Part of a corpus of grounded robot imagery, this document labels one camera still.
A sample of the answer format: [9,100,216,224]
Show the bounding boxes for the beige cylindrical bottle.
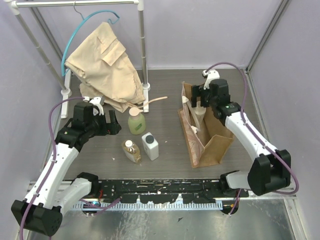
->
[193,101,206,133]

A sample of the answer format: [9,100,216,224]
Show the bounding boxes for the green lotion pump bottle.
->
[128,107,146,135]

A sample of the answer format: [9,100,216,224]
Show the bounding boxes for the clear amber liquid bottle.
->
[122,140,141,164]

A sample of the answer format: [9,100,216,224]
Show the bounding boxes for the brown canvas bag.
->
[178,82,235,168]

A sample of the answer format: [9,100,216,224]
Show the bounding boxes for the white bottle black cap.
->
[141,132,159,161]

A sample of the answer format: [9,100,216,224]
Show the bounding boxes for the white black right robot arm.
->
[191,79,291,197]

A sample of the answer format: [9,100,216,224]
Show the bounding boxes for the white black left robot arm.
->
[11,97,121,239]

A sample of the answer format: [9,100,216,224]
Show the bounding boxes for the beige cargo shorts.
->
[64,22,148,113]

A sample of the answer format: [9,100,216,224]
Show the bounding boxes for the teal clothes hanger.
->
[60,0,120,77]

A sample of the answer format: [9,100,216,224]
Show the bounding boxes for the white metal clothes rack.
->
[5,0,151,113]

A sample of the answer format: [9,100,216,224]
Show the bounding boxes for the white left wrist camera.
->
[83,96,105,116]

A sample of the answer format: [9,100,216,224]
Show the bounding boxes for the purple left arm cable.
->
[19,96,122,240]

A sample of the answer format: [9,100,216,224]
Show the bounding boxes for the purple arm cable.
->
[203,61,300,216]
[19,96,122,240]

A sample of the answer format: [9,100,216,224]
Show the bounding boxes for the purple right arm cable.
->
[203,61,300,216]

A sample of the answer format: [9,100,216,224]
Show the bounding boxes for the grey slotted cable duct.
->
[34,200,224,211]

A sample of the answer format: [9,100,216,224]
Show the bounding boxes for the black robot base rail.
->
[85,178,239,204]

